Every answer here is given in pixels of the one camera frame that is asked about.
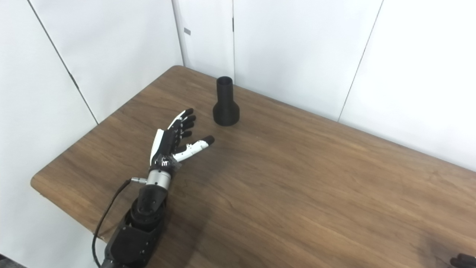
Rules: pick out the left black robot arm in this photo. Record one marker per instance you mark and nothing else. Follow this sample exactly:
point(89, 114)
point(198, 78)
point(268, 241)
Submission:
point(141, 223)

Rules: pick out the black funnel-shaped nozzle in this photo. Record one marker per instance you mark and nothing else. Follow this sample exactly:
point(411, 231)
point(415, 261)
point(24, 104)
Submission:
point(225, 109)

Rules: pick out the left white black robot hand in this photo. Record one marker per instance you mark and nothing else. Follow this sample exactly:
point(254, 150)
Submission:
point(167, 143)

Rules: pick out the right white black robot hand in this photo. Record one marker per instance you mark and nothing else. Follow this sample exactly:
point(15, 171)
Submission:
point(465, 261)

